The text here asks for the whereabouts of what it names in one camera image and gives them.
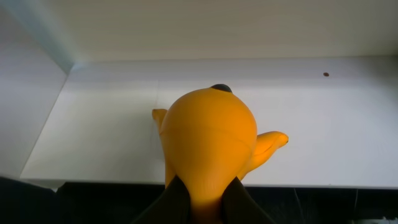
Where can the white shelf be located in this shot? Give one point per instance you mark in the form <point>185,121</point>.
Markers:
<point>93,124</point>

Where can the yellow rubber duck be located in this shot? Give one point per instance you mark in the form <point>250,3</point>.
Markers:
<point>208,140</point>

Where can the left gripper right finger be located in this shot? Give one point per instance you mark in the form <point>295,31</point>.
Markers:
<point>239,205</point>

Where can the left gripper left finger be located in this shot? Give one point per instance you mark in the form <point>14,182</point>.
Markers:
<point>174,205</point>

